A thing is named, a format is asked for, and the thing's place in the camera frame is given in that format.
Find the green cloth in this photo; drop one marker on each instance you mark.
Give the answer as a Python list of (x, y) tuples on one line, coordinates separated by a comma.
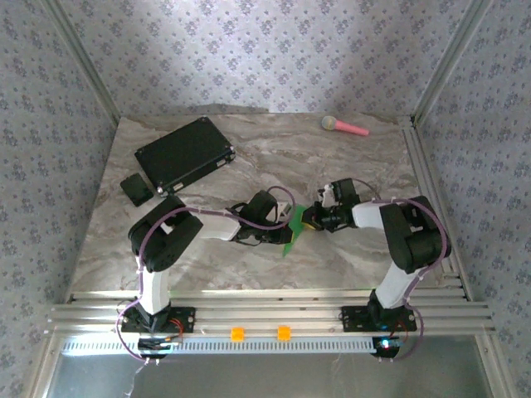
[(297, 219)]

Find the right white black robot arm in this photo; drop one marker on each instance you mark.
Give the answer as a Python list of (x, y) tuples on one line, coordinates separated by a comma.
[(415, 240)]

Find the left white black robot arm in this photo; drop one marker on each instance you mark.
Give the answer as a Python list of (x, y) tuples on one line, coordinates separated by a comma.
[(166, 236)]

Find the small black square box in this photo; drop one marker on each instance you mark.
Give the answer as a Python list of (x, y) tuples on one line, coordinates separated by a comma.
[(136, 190)]

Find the grey metal sheet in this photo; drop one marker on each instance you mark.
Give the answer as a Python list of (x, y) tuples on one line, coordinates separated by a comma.
[(269, 377)]

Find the pink toy microphone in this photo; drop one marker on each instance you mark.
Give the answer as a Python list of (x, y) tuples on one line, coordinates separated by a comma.
[(348, 127)]

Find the orange plastic clip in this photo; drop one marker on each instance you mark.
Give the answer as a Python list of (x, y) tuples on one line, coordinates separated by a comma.
[(284, 333), (237, 334)]

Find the black flat case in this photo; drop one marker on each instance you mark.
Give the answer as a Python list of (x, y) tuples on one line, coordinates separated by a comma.
[(182, 149)]

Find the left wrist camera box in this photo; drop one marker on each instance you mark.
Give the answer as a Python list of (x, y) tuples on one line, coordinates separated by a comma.
[(262, 205)]

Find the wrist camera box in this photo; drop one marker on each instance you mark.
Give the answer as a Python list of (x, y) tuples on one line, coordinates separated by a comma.
[(262, 205), (346, 190)]

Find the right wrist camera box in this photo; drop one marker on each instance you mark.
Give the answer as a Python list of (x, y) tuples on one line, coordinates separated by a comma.
[(346, 190)]

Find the wide aluminium mounting rail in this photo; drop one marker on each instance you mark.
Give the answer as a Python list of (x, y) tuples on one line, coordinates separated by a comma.
[(265, 313)]

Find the aluminium side rail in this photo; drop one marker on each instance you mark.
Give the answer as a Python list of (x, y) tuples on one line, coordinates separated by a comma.
[(417, 157)]

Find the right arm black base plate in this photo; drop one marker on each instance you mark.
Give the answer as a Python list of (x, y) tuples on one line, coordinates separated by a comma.
[(352, 319)]

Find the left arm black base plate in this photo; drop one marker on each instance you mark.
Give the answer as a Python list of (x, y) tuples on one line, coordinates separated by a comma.
[(186, 319)]

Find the aluminium frame post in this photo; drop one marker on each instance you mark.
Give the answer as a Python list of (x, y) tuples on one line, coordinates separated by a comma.
[(452, 54), (83, 62)]

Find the aluminium frame leg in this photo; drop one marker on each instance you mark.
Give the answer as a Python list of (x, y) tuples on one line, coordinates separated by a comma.
[(493, 373), (41, 373)]

